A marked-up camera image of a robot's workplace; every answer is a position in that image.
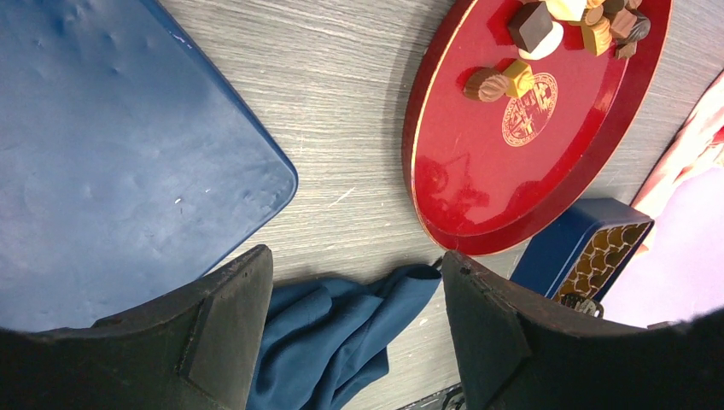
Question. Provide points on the blue tin lid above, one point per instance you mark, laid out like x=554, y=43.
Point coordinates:
x=129, y=164

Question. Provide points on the white oval chocolate piece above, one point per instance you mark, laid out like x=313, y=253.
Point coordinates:
x=546, y=46

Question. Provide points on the dark blue cloth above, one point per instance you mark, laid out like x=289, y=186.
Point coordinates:
x=326, y=339

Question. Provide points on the blue chocolate tin box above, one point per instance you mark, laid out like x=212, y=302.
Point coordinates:
x=584, y=250

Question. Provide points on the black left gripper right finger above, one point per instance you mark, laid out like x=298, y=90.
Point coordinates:
x=516, y=349

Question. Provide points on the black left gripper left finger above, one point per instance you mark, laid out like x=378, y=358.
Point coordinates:
x=193, y=348

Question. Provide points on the red round tray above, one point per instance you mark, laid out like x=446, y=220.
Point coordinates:
x=486, y=176

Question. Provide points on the yellow square chocolate piece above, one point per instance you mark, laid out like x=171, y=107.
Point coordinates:
x=521, y=79

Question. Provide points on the brown ridged chocolate piece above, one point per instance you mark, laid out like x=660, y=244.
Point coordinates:
x=486, y=85

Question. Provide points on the salmon pink cloth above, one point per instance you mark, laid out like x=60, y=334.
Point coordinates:
x=695, y=149

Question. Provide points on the clear plastic metal tongs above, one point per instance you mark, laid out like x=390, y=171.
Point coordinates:
x=583, y=304

